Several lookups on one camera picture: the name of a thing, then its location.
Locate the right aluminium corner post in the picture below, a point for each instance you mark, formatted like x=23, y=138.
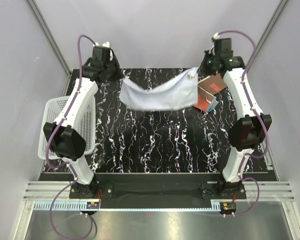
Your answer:
x=262, y=16

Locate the left aluminium corner post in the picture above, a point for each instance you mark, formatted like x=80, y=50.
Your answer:
x=48, y=35

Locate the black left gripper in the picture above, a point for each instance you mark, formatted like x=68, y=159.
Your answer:
x=114, y=60

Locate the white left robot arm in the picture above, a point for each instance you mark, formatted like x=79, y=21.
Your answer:
x=63, y=133

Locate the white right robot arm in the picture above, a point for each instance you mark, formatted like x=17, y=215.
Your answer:
x=252, y=125

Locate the aluminium corner post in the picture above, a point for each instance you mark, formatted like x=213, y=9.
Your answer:
x=48, y=35
x=262, y=16

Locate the brown folded towel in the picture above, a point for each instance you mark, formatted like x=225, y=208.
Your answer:
x=207, y=89

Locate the white slotted cable duct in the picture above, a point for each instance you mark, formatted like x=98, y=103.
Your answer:
x=62, y=206

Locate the white terry towel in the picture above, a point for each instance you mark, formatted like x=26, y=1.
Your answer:
x=177, y=93

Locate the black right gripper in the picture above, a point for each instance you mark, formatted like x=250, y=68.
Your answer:
x=201, y=70

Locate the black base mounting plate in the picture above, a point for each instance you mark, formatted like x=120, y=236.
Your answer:
x=155, y=202

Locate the aluminium front rail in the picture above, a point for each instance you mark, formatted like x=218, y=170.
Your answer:
x=265, y=190

